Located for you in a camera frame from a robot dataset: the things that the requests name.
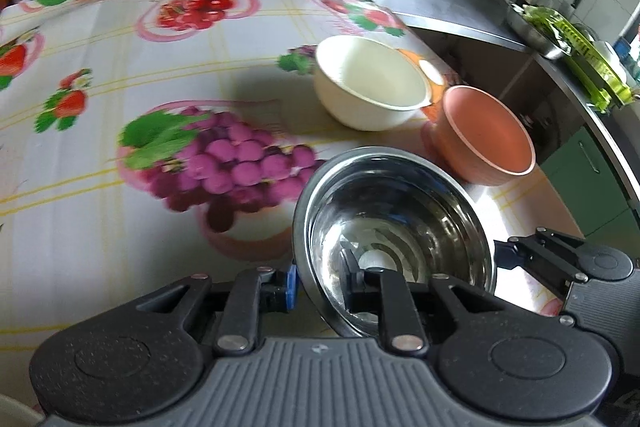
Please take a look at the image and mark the terracotta bowl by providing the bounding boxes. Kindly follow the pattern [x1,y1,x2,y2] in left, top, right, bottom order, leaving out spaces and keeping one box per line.
[422,85,537,186]

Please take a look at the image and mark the steel basin with vegetables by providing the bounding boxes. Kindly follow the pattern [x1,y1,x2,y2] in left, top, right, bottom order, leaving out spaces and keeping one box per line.
[504,0,571,60]

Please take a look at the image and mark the fruit print tablecloth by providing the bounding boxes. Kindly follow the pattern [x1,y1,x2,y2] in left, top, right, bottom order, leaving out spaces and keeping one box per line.
[0,0,586,408]

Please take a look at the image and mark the white bowl in rack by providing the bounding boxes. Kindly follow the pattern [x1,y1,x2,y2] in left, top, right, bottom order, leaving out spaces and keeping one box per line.
[597,42,626,78]

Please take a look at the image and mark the cream bowl with orange handle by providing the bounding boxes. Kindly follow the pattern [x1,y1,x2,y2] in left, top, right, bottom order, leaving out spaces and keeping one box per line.
[313,36,447,131]

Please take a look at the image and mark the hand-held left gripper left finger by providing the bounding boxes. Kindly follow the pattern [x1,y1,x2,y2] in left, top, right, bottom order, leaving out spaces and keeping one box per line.
[132,263,302,355]

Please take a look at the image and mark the stainless steel counter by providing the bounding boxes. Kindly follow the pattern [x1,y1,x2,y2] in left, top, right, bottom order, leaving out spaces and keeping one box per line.
[345,0,640,168]

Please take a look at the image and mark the green dish rack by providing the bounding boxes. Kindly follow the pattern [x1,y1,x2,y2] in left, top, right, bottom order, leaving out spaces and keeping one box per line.
[552,19,640,112]

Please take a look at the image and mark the green vegetables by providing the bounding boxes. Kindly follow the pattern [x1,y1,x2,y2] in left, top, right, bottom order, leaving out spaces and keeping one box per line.
[522,5,566,32]

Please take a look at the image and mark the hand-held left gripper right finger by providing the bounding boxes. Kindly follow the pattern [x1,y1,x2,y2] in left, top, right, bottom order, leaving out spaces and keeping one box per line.
[341,247,508,354]

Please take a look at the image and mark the green cabinet door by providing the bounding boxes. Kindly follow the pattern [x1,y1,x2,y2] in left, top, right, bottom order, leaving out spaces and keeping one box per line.
[540,127,638,238]

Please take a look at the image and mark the stainless steel bowl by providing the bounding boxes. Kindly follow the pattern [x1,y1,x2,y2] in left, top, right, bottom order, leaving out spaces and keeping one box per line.
[292,147,497,340]

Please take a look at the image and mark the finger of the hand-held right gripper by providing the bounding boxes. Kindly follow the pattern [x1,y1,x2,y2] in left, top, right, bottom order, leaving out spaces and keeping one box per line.
[492,229,589,303]

